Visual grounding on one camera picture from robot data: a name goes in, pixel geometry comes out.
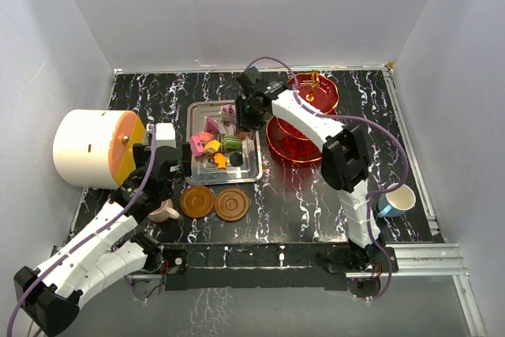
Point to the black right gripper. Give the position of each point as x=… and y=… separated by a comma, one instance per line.
x=242, y=121

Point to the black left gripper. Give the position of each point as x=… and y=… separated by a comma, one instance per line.
x=142, y=155

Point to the pink roll cake top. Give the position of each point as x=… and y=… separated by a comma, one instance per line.
x=228, y=114

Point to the red three-tier cake stand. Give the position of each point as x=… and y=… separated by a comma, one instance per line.
x=288, y=143

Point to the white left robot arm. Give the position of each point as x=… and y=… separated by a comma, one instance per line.
x=53, y=293

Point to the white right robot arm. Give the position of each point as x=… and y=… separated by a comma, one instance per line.
x=345, y=160

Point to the red white strawberry cake slice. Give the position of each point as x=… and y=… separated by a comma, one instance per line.
x=242, y=136

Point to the pink square cake block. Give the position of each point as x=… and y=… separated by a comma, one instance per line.
x=196, y=146

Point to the green striped macaron cake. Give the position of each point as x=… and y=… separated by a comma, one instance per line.
x=231, y=143

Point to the yellow orange cake piece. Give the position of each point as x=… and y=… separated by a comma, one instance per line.
x=212, y=147

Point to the dark chocolate cookie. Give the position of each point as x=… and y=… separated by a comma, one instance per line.
x=236, y=159

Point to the salmon pink cake piece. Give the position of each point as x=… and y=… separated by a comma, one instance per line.
x=206, y=137

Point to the silver metal tray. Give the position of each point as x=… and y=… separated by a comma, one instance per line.
x=204, y=170

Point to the orange fish shaped pastry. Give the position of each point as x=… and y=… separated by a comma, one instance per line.
x=220, y=160

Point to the magenta layered cake wedge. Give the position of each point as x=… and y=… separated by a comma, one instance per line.
x=211, y=125

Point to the brown wooden coaster left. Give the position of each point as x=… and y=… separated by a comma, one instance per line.
x=197, y=201

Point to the brown wooden coaster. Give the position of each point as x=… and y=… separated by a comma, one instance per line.
x=197, y=201
x=231, y=204

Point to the pink ceramic cup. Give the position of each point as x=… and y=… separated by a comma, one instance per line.
x=164, y=212

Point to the brown wooden coaster right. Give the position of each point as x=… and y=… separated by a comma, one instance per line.
x=231, y=204

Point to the white cylindrical drum container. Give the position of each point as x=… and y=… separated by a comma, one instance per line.
x=94, y=148

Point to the blue ceramic cup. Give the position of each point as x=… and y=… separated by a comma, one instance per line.
x=396, y=203

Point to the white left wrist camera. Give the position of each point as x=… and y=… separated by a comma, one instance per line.
x=165, y=135

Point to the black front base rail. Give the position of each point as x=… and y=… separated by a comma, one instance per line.
x=332, y=266

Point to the aluminium frame rail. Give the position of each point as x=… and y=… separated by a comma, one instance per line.
x=439, y=258

